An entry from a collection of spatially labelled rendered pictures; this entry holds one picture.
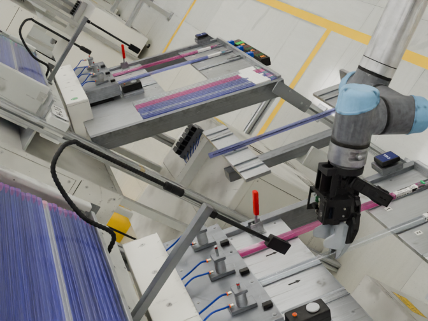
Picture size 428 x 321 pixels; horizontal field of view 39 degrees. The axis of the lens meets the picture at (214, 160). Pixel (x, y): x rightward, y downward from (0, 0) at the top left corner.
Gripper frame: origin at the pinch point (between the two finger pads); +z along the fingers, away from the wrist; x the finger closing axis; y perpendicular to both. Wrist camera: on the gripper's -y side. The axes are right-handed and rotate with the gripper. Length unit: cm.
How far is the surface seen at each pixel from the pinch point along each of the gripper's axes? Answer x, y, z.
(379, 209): -8.7, -15.4, -3.7
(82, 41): -451, -12, 55
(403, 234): 1.8, -14.3, -3.4
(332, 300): 12.1, 7.9, 3.0
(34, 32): -760, 8, 111
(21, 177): -20, 62, -12
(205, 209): 11.4, 35.1, -18.6
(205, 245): -9.8, 26.0, 1.7
